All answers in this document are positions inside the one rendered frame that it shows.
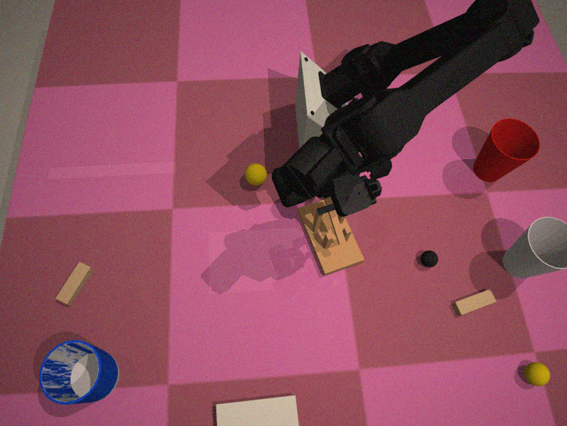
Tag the red cup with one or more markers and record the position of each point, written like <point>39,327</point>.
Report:
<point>510,144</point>

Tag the blue mug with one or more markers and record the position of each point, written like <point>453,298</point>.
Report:
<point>78,372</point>

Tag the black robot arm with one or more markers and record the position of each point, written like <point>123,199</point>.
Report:
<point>384,120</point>

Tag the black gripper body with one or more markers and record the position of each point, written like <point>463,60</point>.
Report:
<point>289,198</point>

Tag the black ball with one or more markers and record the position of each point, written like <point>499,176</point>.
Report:
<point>429,258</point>

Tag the yellow ball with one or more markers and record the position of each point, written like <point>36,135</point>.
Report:
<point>256,174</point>
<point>536,374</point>

